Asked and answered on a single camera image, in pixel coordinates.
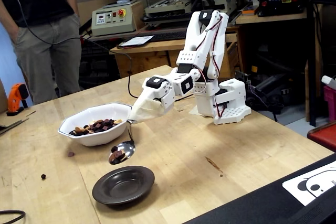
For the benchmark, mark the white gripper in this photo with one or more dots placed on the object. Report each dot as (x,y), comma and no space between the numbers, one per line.
(163,91)

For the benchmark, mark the bent metal spoon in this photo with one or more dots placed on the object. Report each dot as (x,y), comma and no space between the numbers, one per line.
(128,148)

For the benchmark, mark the scooped nuts and raisins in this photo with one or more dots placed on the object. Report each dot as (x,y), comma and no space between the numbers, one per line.
(117,155)

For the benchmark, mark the person's right forearm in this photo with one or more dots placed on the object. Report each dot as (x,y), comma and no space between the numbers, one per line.
(8,22)

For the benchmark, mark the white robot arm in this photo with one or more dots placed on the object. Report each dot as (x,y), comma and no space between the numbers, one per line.
(195,40)

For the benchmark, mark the white octagonal bowl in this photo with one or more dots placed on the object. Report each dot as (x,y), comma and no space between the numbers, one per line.
(99,138)

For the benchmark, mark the brown plate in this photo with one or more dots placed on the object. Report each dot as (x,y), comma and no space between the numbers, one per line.
(123,184)

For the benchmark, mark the beige masking tape wrap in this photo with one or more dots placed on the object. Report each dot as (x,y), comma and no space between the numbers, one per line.
(144,110)

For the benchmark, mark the beige tape scrap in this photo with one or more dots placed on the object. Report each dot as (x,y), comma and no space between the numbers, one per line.
(193,111)

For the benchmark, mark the black keyboard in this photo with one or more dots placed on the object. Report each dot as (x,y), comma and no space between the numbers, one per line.
(168,36)

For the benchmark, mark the white paper sheet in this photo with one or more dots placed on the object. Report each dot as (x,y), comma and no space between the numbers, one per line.
(136,41)

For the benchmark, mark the nuts and dried fruit pile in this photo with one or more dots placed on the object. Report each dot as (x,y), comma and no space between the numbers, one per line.
(97,127)

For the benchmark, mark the beige control box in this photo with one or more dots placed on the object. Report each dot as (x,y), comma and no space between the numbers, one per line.
(113,24)

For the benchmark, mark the purple dried fruit piece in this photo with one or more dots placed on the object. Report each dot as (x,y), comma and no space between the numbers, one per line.
(71,154)

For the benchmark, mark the wooden workbench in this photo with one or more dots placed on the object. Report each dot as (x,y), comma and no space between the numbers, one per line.
(270,19)

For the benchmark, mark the orange hand tool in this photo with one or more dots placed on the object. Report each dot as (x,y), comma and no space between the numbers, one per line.
(15,95)

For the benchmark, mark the dark raisin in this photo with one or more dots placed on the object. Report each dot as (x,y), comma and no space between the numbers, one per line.
(43,176)

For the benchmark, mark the cardboard pieces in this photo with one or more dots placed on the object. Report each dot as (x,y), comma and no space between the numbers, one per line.
(10,121)

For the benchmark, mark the large black case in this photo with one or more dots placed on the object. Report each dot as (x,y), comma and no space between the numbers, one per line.
(262,208)

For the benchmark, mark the white panda sticker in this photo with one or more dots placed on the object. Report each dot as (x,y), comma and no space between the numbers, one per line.
(288,183)

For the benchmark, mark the white plastic object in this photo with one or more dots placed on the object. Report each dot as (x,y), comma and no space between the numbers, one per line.
(329,81)

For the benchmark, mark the red chair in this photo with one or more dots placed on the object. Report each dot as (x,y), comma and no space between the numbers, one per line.
(324,136)

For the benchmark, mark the pink bin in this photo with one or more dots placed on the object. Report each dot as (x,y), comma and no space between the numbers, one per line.
(330,103)

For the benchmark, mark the black metal frame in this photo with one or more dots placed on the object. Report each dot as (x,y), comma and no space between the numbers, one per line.
(311,51)

